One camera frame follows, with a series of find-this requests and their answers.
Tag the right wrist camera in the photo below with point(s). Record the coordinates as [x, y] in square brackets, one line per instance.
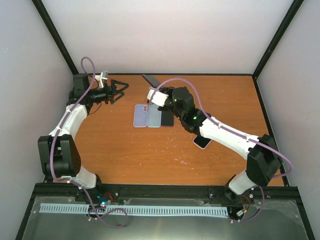
[158, 98]

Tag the light blue cable duct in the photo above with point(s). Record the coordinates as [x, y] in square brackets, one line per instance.
[136, 210]

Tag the lilac phone case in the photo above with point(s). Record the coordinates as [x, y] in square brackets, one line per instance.
[140, 115]

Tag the purple phone black screen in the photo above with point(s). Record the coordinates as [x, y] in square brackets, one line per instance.
[167, 119]

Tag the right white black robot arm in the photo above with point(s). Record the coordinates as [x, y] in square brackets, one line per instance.
[262, 162]

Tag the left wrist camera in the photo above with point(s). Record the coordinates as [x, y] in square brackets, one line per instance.
[101, 79]

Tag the black enclosure frame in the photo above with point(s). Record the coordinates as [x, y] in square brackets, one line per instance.
[294, 219]

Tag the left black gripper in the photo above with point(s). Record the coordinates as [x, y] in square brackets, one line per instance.
[109, 93]

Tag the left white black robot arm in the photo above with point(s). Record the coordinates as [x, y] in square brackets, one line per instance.
[59, 156]

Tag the black mounting rail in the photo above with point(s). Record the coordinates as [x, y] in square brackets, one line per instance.
[209, 194]

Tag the phone in white case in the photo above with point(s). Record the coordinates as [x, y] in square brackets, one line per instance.
[201, 142]

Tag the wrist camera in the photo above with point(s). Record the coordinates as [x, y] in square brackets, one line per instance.
[158, 98]
[101, 79]

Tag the light blue phone case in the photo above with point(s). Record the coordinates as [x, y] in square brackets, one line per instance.
[154, 117]

